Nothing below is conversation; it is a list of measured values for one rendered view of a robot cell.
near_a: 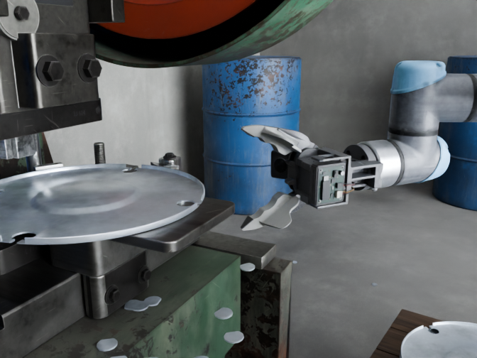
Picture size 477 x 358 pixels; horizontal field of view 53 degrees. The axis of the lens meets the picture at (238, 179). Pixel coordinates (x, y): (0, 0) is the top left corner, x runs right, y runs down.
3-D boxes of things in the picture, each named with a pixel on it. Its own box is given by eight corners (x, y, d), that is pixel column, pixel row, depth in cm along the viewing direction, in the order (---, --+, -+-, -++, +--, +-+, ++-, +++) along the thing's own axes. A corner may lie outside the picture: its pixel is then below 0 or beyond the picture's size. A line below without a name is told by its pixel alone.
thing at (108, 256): (238, 298, 62) (238, 198, 58) (177, 360, 50) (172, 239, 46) (90, 259, 73) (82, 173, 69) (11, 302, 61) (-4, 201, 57)
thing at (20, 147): (42, 153, 65) (38, 125, 64) (11, 160, 61) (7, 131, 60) (25, 150, 66) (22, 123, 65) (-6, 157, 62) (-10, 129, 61)
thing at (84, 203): (-115, 233, 49) (-117, 226, 48) (47, 164, 76) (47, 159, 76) (157, 257, 43) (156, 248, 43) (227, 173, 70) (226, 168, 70)
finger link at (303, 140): (284, 119, 67) (325, 150, 72) (278, 118, 69) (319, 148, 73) (266, 148, 67) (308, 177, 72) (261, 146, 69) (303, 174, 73)
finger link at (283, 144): (270, 115, 61) (317, 150, 66) (248, 109, 66) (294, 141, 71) (257, 136, 61) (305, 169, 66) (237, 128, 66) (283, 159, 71)
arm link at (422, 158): (419, 125, 83) (414, 172, 85) (369, 130, 78) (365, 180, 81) (457, 133, 76) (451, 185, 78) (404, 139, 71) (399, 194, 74)
